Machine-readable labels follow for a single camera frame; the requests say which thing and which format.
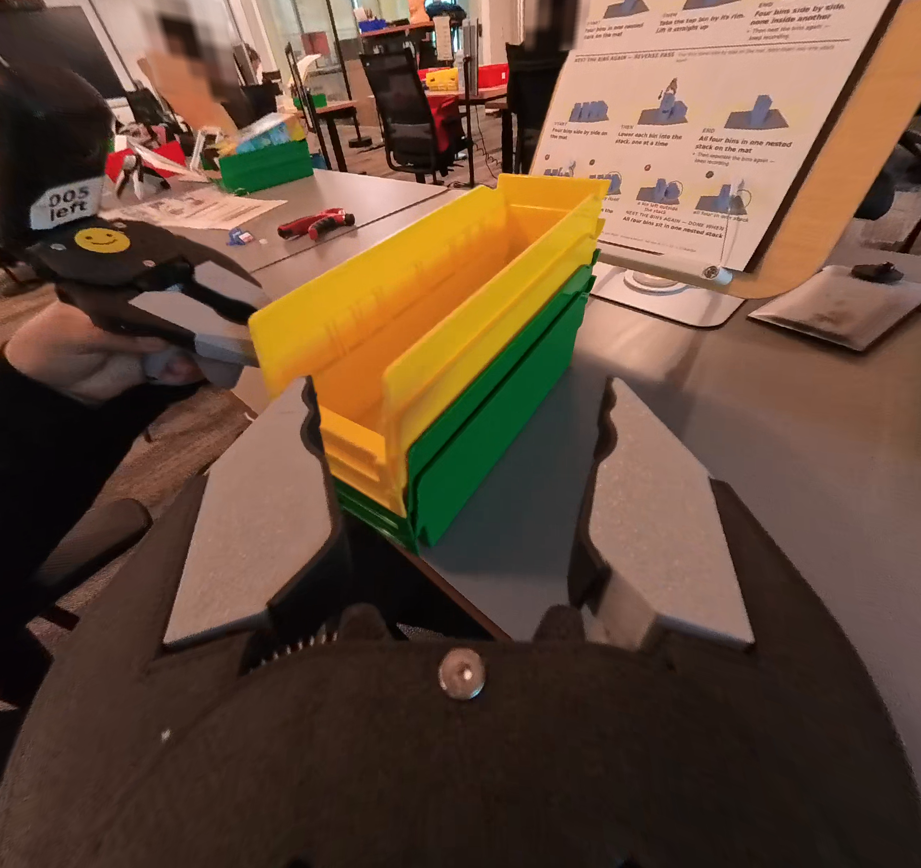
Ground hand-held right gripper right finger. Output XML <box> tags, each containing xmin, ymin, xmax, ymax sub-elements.
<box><xmin>568</xmin><ymin>376</ymin><xmax>756</xmax><ymax>653</ymax></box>

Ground red and black pliers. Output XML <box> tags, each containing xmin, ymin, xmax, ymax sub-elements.
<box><xmin>277</xmin><ymin>207</ymin><xmax>357</xmax><ymax>241</ymax></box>

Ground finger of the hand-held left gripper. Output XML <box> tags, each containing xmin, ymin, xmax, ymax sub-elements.
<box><xmin>128</xmin><ymin>289</ymin><xmax>261</xmax><ymax>390</ymax></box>

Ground blue patterned carton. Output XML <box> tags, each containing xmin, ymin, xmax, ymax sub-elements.
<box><xmin>237</xmin><ymin>114</ymin><xmax>307</xmax><ymax>153</ymax></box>

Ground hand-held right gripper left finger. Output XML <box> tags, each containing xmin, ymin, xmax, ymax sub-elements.
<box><xmin>162</xmin><ymin>376</ymin><xmax>357</xmax><ymax>649</ymax></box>

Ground black monitor screen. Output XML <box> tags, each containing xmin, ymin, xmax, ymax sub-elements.
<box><xmin>0</xmin><ymin>4</ymin><xmax>129</xmax><ymax>102</ymax></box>

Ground instruction sheet on board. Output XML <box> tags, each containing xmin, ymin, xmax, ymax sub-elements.
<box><xmin>720</xmin><ymin>0</ymin><xmax>921</xmax><ymax>302</ymax></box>

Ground green bin with packets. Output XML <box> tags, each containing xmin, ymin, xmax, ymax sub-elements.
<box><xmin>218</xmin><ymin>140</ymin><xmax>315</xmax><ymax>194</ymax></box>

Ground grey flat pouch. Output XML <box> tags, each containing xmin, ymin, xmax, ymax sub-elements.
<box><xmin>747</xmin><ymin>263</ymin><xmax>921</xmax><ymax>352</ymax></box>

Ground printed paper sheets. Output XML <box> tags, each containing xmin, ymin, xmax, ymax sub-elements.
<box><xmin>101</xmin><ymin>184</ymin><xmax>289</xmax><ymax>232</ymax></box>

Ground person's left hand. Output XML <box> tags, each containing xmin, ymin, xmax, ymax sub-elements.
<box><xmin>2</xmin><ymin>303</ymin><xmax>213</xmax><ymax>406</ymax></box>

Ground person's left forearm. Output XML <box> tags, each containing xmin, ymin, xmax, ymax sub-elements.
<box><xmin>0</xmin><ymin>353</ymin><xmax>206</xmax><ymax>639</ymax></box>

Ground yellow plastic bin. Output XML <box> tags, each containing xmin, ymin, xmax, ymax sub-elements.
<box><xmin>248</xmin><ymin>173</ymin><xmax>613</xmax><ymax>480</ymax></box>
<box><xmin>317</xmin><ymin>195</ymin><xmax>607</xmax><ymax>518</ymax></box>

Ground white metal stand base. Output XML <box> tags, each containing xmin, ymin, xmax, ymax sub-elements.
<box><xmin>589</xmin><ymin>245</ymin><xmax>747</xmax><ymax>329</ymax></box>

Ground printed instruction sheet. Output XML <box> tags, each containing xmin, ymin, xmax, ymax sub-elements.
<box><xmin>529</xmin><ymin>0</ymin><xmax>921</xmax><ymax>275</ymax></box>

